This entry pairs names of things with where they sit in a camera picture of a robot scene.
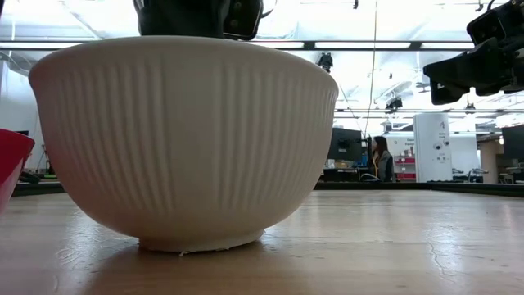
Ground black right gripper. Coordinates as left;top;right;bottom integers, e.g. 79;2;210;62
422;34;524;106

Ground white ribbed bowl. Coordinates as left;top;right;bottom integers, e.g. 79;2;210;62
28;35;340;253

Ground red plastic bowl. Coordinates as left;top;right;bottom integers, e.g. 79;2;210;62
0;128;36;215

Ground red shelf bins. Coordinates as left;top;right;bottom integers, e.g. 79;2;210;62
393;154;417;182

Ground white round pillar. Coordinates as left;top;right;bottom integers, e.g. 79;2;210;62
413;112;454;184

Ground large dark screen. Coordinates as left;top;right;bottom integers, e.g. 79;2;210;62
501;124;524;166

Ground person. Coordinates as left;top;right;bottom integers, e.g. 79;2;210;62
369;135;396;183

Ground black monitor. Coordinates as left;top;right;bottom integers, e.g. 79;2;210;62
327;127;364;162

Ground black ceiling camera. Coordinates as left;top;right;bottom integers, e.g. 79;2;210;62
384;96;404;114
316;52;334;74

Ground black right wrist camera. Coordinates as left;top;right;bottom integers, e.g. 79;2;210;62
466;0;524;46

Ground thin hanging cable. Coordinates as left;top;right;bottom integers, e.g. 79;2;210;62
363;0;378;128

